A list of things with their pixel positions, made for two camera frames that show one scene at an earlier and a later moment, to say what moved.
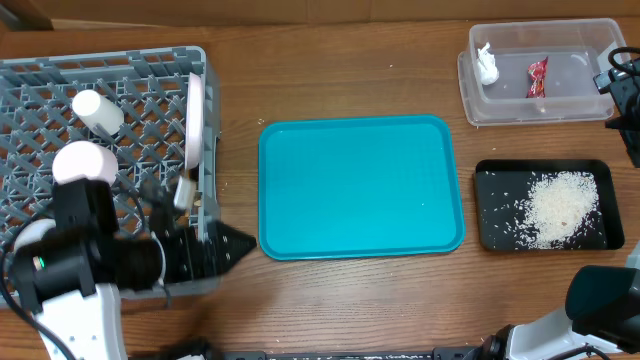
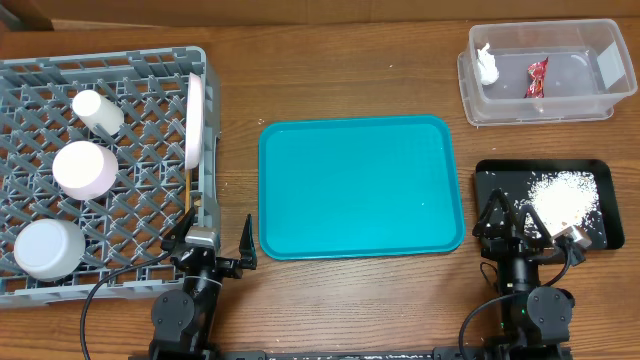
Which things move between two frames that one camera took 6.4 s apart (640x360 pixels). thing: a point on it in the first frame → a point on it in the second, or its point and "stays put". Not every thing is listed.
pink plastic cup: [82, 157] stays put
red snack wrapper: [536, 79] stays put
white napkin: [488, 70] stays put
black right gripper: [622, 88] → [515, 245]
